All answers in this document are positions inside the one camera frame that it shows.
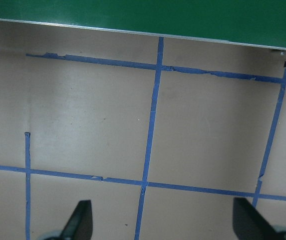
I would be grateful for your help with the green conveyor belt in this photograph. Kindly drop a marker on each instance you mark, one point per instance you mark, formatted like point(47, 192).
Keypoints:
point(142, 15)

